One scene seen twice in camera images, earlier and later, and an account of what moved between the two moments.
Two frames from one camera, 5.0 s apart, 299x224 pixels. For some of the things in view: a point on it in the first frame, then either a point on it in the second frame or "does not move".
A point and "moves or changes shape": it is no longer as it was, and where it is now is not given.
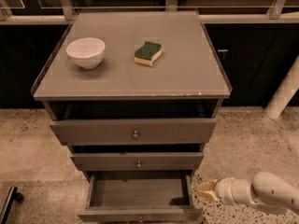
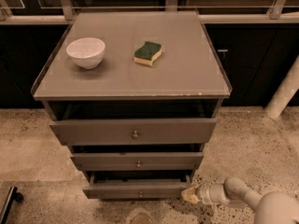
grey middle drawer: [137, 161] does not move
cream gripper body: [224, 189] -> [204, 194]
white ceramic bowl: [86, 52] does not move
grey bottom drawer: [140, 197] moves or changes shape
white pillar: [285, 92] does not move
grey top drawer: [133, 132] does not move
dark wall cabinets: [254, 60] does not move
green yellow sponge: [146, 53] does not move
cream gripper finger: [206, 189] -> [190, 195]
